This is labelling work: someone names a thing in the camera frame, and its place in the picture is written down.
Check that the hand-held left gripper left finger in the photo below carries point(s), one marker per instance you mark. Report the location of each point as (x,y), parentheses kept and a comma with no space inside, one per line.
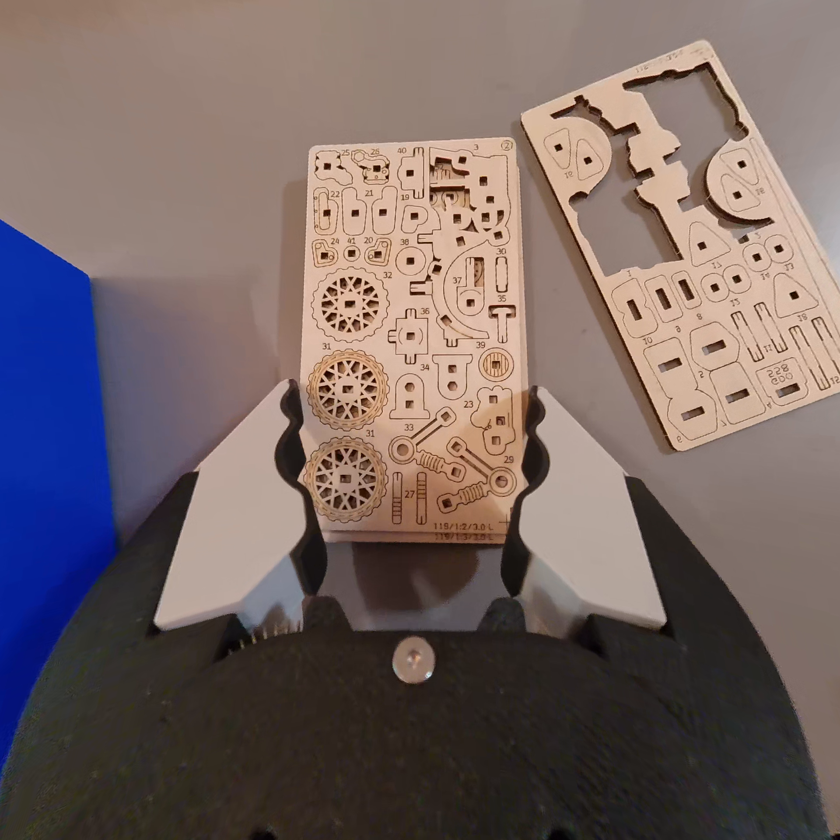
(229,525)

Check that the wooden puzzle sheet with cutouts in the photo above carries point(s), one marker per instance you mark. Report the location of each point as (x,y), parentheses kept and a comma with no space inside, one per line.
(722,315)

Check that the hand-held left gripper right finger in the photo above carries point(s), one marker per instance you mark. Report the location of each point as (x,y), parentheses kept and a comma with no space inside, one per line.
(584,525)

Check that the blue plastic bin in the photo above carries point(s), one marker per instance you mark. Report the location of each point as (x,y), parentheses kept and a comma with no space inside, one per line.
(39,426)

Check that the grey desk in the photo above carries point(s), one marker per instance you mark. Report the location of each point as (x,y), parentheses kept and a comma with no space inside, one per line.
(197,131)

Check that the stack of wooden puzzle sheets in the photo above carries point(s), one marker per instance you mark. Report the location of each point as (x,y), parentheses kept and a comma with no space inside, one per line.
(459,539)

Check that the wooden puzzle sheet with wheels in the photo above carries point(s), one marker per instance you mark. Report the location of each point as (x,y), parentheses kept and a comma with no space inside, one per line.
(426,394)

